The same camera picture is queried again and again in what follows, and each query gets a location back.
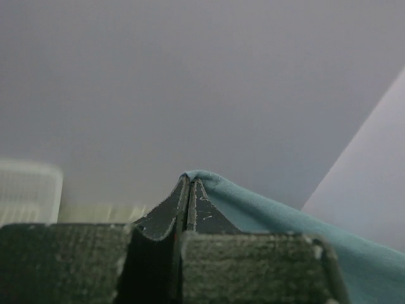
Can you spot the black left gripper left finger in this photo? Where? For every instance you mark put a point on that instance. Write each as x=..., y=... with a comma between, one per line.
x=158, y=223

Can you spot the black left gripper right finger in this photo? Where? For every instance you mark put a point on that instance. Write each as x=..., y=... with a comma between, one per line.
x=203, y=217

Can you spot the white perforated plastic basket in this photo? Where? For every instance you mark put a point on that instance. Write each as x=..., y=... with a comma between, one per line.
x=30, y=192

